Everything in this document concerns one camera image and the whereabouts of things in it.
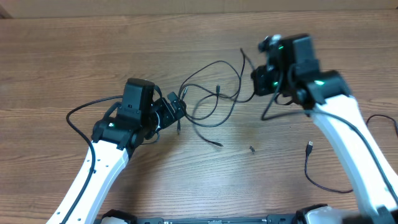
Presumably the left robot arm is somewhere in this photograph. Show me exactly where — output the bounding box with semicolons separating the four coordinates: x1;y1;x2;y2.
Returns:
49;78;186;223

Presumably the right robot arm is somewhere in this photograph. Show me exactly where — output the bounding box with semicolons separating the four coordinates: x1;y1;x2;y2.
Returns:
251;34;397;223

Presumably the small black debris piece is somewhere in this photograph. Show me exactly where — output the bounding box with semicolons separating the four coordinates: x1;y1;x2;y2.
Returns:
249;146;256;154

